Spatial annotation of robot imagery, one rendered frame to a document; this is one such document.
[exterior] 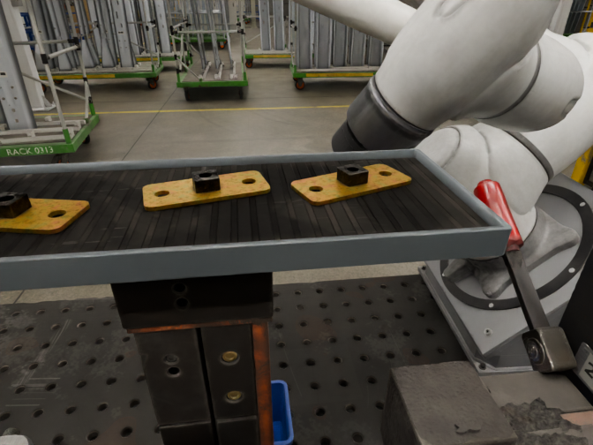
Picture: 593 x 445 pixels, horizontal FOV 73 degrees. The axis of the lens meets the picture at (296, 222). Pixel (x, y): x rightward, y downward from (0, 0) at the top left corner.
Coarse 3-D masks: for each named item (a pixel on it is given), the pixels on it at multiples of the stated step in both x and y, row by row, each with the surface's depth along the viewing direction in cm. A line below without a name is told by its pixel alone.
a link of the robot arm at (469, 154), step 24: (432, 144) 67; (456, 144) 63; (480, 144) 62; (504, 144) 63; (456, 168) 62; (480, 168) 62; (504, 168) 62; (528, 168) 62; (504, 192) 63; (528, 192) 64; (528, 216) 67
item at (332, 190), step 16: (320, 176) 29; (336, 176) 29; (352, 176) 27; (368, 176) 28; (384, 176) 29; (400, 176) 29; (304, 192) 27; (320, 192) 27; (336, 192) 27; (352, 192) 27; (368, 192) 27
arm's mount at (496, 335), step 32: (544, 192) 78; (576, 192) 73; (576, 224) 69; (576, 256) 65; (448, 288) 81; (480, 288) 76; (512, 288) 71; (544, 288) 66; (448, 320) 81; (480, 320) 72; (512, 320) 67; (480, 352) 69; (512, 352) 68
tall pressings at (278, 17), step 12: (264, 0) 833; (276, 0) 836; (264, 12) 843; (276, 12) 845; (312, 12) 826; (264, 24) 852; (276, 24) 854; (312, 24) 834; (264, 36) 861; (276, 36) 864; (312, 36) 842; (264, 48) 872; (276, 48) 874; (288, 48) 890; (312, 48) 851
